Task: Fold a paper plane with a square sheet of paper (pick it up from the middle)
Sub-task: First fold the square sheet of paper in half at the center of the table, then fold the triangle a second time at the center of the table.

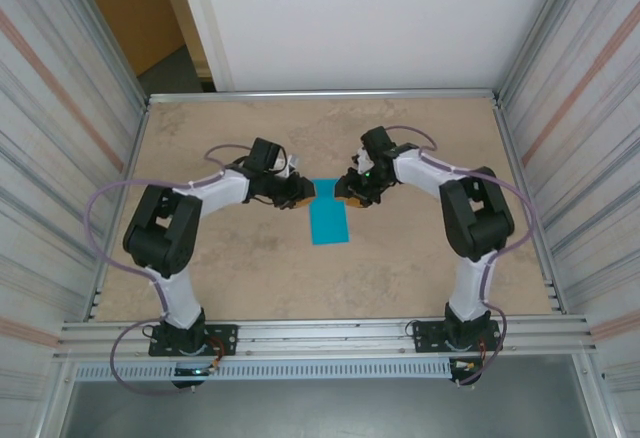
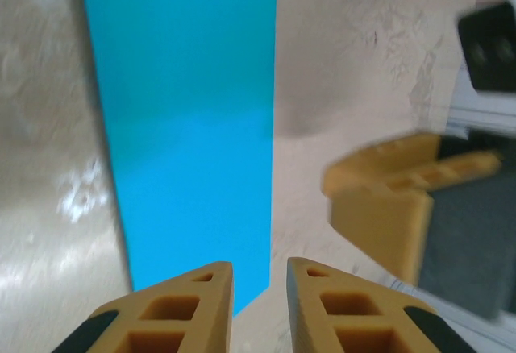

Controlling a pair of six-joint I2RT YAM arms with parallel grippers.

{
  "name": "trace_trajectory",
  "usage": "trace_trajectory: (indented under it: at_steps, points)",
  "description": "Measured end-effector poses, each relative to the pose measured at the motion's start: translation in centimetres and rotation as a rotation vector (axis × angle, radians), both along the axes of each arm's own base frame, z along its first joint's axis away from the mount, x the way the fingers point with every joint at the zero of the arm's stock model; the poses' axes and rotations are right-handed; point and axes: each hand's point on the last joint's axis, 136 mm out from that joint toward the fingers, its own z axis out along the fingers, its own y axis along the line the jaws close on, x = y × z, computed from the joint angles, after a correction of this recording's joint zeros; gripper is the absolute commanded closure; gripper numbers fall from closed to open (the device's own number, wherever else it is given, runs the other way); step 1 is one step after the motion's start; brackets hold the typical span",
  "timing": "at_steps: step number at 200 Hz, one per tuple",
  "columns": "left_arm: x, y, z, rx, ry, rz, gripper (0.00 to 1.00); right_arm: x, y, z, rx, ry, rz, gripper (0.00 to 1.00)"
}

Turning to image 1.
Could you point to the blue paper sheet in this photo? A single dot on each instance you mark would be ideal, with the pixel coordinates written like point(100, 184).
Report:
point(330, 223)

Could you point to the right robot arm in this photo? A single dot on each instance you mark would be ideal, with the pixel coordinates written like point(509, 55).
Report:
point(480, 218)

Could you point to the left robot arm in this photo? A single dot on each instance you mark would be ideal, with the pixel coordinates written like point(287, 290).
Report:
point(160, 238)

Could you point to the grey metal sheet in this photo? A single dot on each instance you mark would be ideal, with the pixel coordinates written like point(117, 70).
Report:
point(325, 408)

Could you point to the small circuit board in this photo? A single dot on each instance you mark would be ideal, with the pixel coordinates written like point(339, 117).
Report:
point(192, 371)
point(465, 366)

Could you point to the brown wooden door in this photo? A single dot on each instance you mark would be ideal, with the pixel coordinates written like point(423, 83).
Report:
point(135, 8)

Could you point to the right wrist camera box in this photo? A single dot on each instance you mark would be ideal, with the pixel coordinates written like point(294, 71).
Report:
point(364, 160)

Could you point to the aluminium frame cross bar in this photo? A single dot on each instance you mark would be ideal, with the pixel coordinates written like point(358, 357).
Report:
point(320, 94)

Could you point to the aluminium table side rail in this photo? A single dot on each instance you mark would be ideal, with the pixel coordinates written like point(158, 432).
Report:
point(140, 133)
point(505, 133)

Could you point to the wide aluminium mounting rail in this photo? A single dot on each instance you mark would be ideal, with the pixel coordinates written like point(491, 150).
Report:
point(325, 338)

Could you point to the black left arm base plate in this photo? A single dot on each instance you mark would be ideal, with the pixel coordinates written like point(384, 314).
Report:
point(225, 338)

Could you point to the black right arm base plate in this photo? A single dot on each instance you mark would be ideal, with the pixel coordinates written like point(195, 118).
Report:
point(425, 340)

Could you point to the white door frame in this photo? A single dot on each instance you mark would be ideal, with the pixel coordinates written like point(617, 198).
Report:
point(205, 23)

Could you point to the aluminium frame post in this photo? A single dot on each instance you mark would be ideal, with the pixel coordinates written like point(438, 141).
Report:
point(537, 33)
point(107, 33)

